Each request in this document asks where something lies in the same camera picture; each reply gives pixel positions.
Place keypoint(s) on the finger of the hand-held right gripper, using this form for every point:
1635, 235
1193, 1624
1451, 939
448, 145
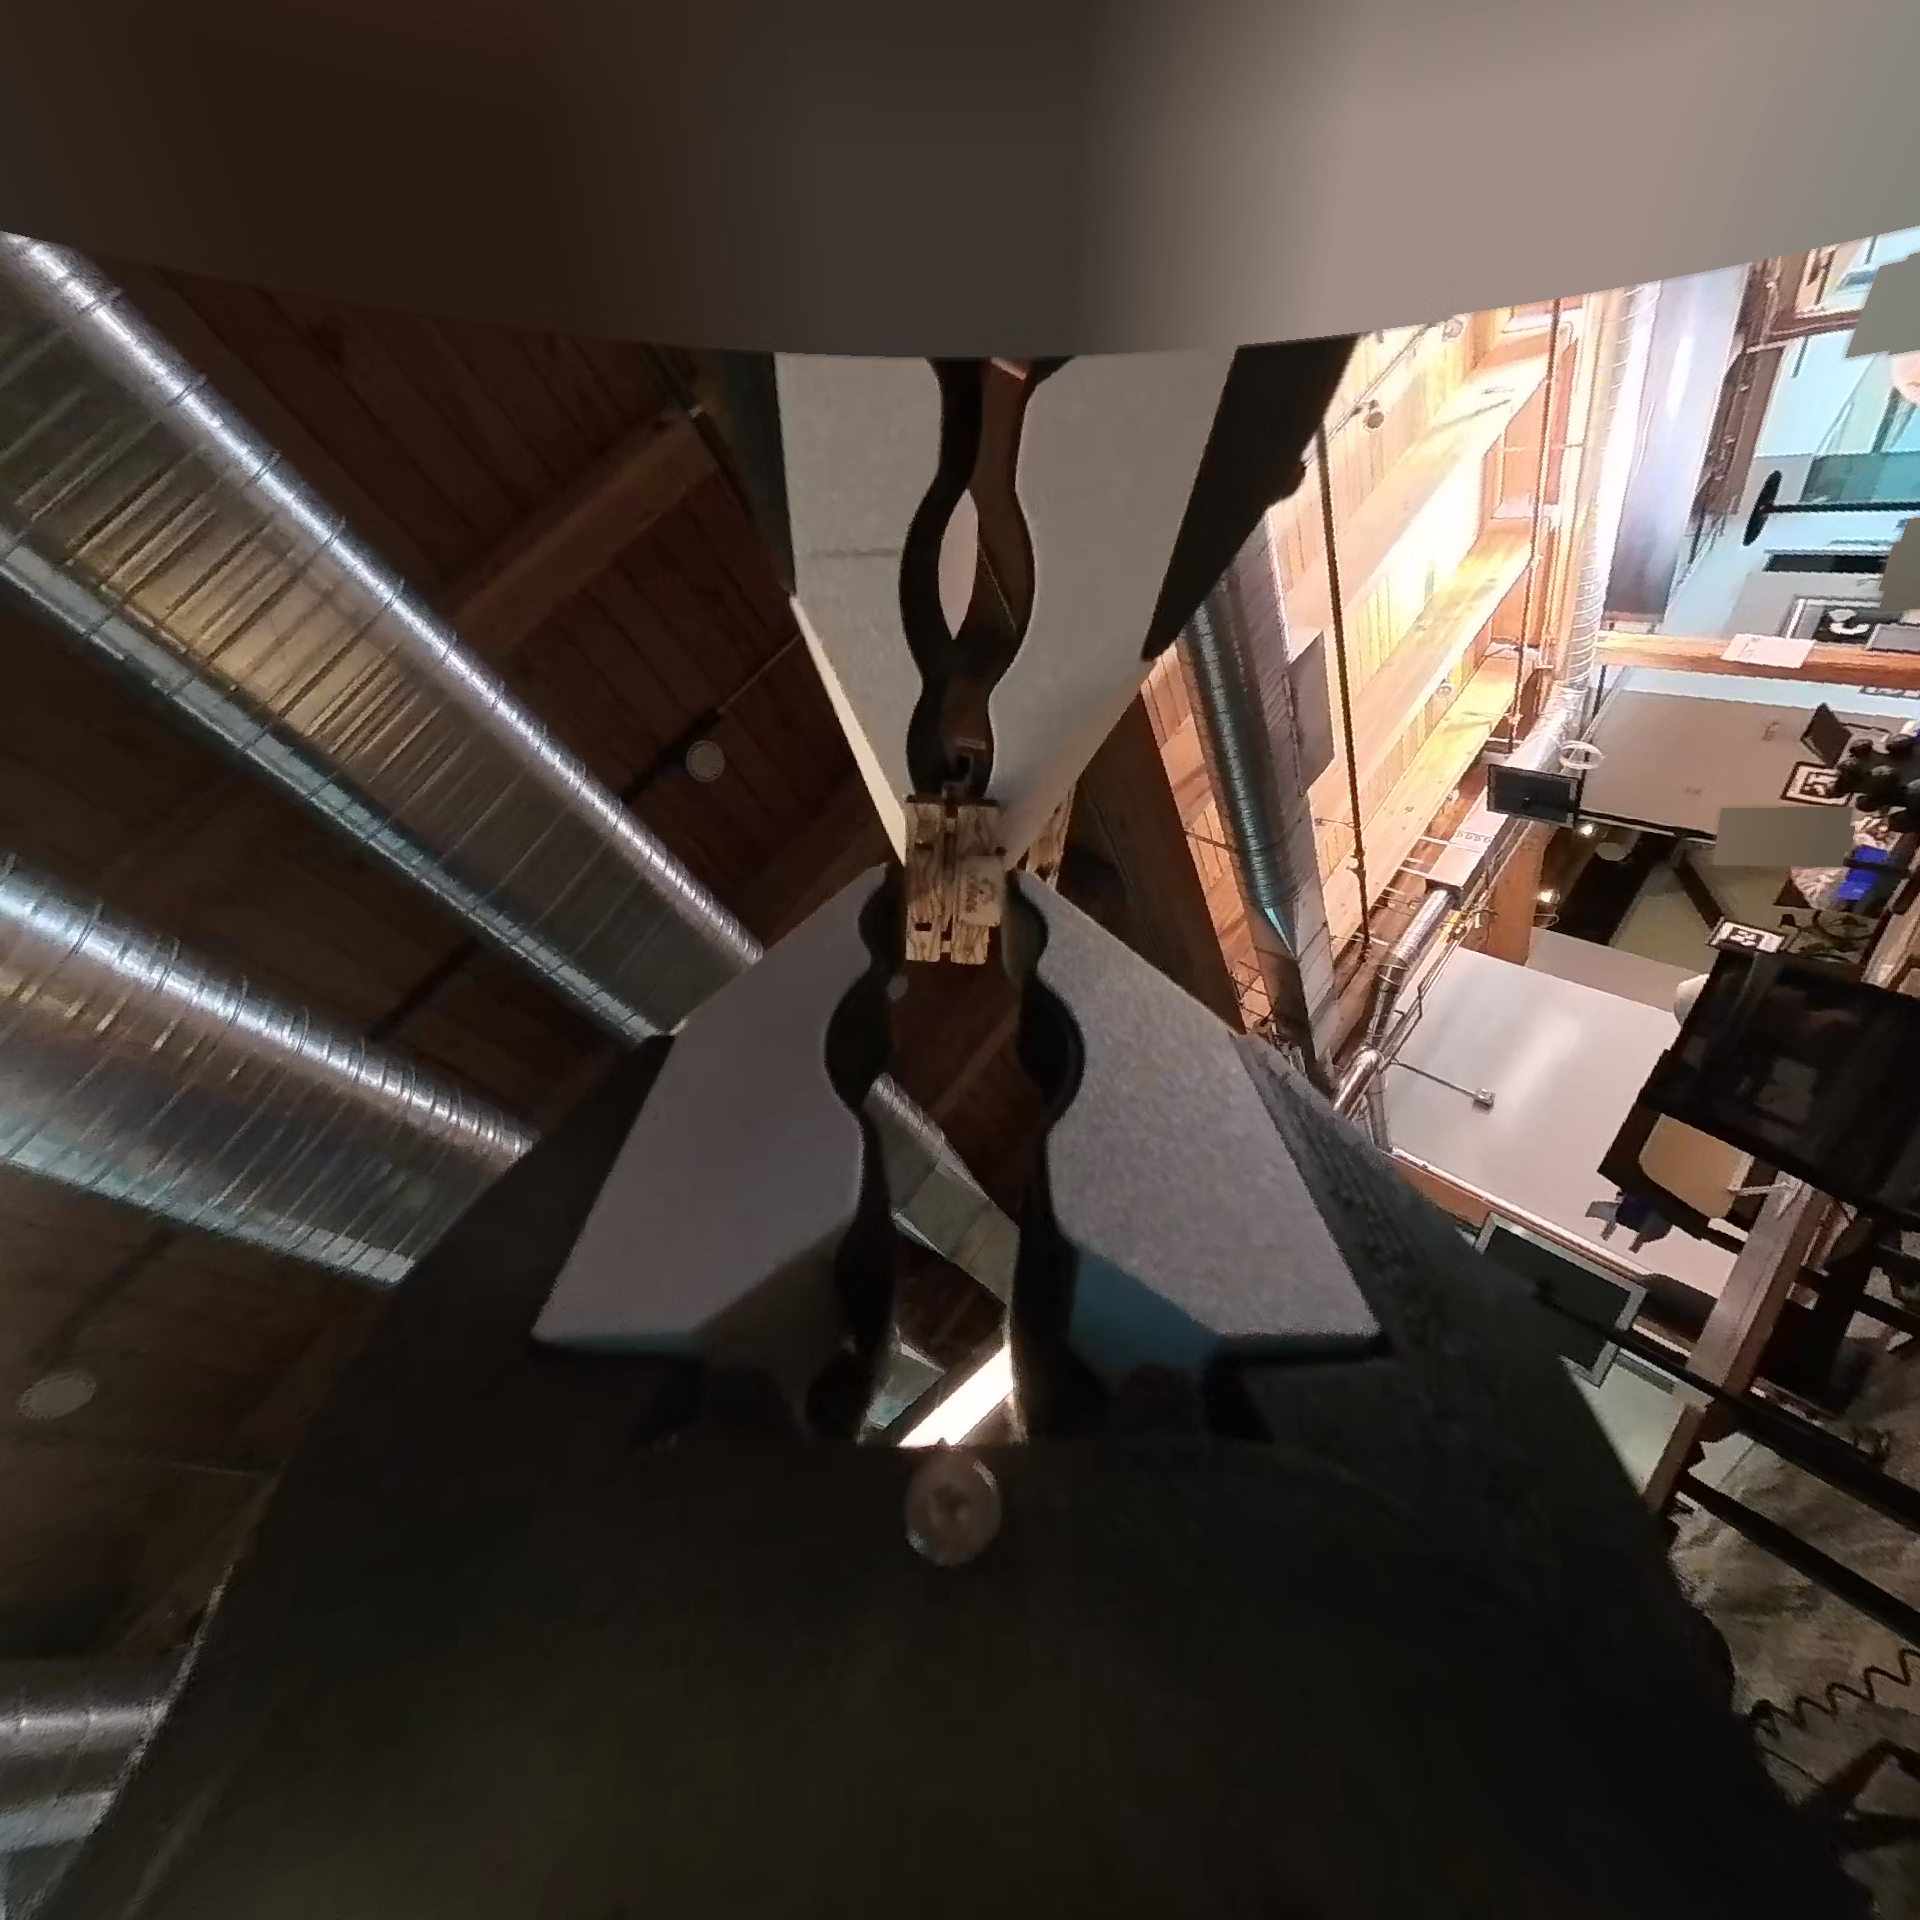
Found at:
847, 509
1118, 509

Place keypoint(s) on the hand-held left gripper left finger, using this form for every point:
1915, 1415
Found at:
704, 1184

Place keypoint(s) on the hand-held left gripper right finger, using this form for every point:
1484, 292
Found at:
1201, 1184

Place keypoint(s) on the small light wooden model block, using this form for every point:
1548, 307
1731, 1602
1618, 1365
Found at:
953, 884

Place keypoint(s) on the round recessed ceiling light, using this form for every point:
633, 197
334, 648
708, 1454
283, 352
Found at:
704, 761
57, 1397

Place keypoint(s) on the long ceiling light strip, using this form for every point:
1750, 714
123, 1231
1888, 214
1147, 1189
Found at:
960, 1405

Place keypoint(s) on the long table with black legs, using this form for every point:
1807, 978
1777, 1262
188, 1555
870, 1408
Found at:
1768, 1322

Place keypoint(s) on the black mesh crate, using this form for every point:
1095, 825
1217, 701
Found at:
1784, 1074

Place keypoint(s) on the small square printed tag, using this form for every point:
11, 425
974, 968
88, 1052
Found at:
1747, 935
1818, 782

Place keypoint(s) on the slim metal wall duct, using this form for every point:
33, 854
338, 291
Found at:
1267, 782

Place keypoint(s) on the large wall screen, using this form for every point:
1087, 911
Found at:
1687, 449

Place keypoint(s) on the silver metal ceiling duct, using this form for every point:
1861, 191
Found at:
223, 1065

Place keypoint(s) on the large spiral metal duct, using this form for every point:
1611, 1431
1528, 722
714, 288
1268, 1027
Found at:
343, 629

